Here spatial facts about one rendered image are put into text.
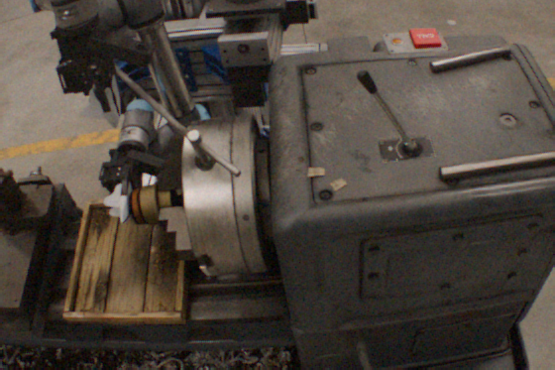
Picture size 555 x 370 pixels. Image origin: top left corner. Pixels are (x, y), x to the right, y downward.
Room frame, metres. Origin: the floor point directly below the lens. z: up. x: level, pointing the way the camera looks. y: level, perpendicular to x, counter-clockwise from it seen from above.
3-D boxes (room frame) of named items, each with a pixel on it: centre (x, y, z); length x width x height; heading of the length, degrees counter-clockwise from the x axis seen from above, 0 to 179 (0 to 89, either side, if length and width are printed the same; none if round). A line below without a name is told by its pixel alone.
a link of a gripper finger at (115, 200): (0.75, 0.35, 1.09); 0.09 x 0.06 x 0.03; 174
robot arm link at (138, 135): (0.94, 0.33, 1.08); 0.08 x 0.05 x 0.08; 84
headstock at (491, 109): (0.71, -0.29, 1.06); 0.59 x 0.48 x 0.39; 84
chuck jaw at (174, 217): (0.65, 0.20, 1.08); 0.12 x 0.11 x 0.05; 174
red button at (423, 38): (0.91, -0.36, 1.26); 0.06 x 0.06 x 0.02; 84
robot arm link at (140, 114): (1.02, 0.32, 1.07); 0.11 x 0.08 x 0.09; 174
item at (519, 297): (0.71, -0.29, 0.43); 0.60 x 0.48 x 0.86; 84
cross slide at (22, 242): (0.81, 0.71, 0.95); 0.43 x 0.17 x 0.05; 174
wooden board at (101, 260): (0.76, 0.39, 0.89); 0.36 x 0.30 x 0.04; 174
